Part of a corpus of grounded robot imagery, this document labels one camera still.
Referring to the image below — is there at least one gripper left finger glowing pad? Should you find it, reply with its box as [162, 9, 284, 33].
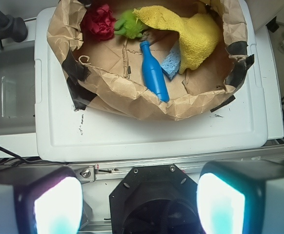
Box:
[0, 166, 83, 234]

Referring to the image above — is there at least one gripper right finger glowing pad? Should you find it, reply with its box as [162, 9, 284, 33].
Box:
[197, 160, 284, 234]

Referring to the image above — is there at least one blue plastic bottle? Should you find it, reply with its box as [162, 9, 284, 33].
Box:
[140, 41, 169, 102]

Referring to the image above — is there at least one white plastic cooler lid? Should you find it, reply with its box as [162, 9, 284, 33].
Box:
[35, 7, 268, 162]

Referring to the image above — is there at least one grey sink basin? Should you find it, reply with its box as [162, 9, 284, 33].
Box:
[0, 41, 36, 135]

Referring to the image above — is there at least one brown paper bag liner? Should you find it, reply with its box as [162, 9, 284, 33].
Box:
[47, 0, 254, 121]

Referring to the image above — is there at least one light blue sponge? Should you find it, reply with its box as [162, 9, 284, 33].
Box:
[161, 42, 181, 80]

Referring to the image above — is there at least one yellow knitted cloth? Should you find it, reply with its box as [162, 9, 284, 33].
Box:
[133, 5, 222, 74]

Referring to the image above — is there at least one red crumpled paper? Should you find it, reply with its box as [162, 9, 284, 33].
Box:
[81, 4, 116, 41]

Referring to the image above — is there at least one green fuzzy toy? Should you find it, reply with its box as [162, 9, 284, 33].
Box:
[114, 9, 148, 39]

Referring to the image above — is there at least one black cable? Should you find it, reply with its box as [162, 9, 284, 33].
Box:
[0, 143, 42, 166]

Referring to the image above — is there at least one aluminium frame rail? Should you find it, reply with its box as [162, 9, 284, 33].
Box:
[0, 142, 284, 181]

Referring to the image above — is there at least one black octagonal mount plate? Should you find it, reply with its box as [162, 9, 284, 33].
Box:
[109, 164, 204, 234]

